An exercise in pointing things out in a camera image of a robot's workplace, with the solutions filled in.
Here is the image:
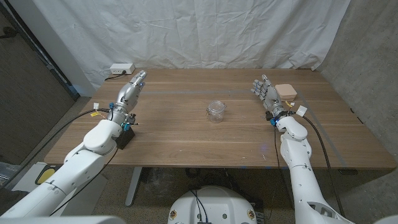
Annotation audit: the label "black power strip cord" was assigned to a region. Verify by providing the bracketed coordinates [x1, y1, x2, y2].
[104, 70, 127, 82]

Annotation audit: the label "diagonal grey tape strip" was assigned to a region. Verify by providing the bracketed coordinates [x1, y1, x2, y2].
[295, 90, 348, 168]

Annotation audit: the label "yellow and black floor object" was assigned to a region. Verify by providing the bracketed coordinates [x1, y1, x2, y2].
[34, 164, 63, 186]

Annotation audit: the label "blue and black torso cables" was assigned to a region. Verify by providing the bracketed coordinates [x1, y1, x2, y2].
[189, 189, 210, 224]

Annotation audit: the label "white floor board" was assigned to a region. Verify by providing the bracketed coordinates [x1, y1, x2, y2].
[12, 161, 108, 217]

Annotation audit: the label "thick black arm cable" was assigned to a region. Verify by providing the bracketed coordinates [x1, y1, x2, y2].
[0, 108, 111, 190]
[302, 114, 346, 218]

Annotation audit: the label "black door handle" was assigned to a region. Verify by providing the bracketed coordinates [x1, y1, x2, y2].
[0, 26, 19, 40]

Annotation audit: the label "white wrinkled backdrop cloth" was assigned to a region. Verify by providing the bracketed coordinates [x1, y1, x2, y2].
[32, 0, 351, 90]

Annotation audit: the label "grey table leg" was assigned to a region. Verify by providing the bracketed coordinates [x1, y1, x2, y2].
[124, 167, 143, 207]

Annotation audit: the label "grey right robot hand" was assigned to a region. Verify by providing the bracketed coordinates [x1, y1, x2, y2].
[250, 73, 285, 118]

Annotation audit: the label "clear plastic bag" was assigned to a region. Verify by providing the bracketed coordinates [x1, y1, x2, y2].
[0, 161, 24, 185]

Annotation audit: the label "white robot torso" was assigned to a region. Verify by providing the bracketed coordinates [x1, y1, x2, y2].
[167, 185, 258, 224]

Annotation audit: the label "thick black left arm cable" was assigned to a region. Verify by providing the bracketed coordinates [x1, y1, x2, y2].
[0, 108, 111, 190]

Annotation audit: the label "clear glass jar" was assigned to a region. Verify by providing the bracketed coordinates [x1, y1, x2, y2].
[205, 100, 228, 124]

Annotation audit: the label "pink jewelry box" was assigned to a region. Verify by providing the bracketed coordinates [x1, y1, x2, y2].
[274, 83, 299, 101]

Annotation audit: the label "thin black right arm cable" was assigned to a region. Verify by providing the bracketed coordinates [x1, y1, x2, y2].
[272, 124, 280, 169]

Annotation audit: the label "white power strip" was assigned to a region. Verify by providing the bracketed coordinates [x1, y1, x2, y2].
[109, 63, 136, 75]

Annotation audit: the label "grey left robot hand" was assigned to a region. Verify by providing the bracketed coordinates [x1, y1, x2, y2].
[107, 70, 148, 116]

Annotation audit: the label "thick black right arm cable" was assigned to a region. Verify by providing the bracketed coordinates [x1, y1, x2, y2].
[302, 114, 346, 218]

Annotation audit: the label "long grey tape strip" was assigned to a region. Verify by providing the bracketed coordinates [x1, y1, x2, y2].
[141, 90, 251, 96]

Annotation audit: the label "black square box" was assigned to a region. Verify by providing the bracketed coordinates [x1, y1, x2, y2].
[115, 125, 136, 151]

